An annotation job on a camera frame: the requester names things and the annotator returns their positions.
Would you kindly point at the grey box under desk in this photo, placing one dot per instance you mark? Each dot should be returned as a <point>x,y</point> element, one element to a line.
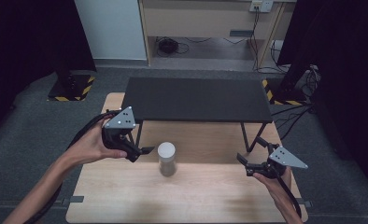
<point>241,33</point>

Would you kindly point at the clear jar with white lid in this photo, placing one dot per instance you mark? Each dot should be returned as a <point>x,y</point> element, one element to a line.
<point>166,158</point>

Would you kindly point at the striped stand base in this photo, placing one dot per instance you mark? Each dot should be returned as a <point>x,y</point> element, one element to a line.
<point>285,95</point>
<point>71,90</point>

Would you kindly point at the dark curtain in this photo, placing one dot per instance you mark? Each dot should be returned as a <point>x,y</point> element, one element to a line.
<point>344,77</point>
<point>29,46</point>

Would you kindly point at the white wall socket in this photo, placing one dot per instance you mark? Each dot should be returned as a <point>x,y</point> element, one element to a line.
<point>261,5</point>

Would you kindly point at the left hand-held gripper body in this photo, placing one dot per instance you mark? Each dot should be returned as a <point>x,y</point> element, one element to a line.
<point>120,119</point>

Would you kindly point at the person's right hand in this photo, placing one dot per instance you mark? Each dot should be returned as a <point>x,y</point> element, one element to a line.
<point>280,186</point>

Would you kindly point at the light wooden desk frame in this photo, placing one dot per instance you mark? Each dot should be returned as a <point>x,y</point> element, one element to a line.
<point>204,18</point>

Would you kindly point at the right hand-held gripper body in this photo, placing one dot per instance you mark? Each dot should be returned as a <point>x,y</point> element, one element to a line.
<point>286,157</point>

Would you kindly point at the person's left hand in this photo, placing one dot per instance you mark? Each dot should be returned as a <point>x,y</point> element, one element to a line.
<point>90,144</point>

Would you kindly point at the grey table bracket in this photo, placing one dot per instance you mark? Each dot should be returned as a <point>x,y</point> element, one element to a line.
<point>73,200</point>
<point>305,203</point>

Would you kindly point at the white panel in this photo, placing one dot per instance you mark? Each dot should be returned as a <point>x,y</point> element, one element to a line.
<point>112,28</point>

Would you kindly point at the black raised shelf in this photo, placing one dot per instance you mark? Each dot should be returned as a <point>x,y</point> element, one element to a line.
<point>197,99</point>

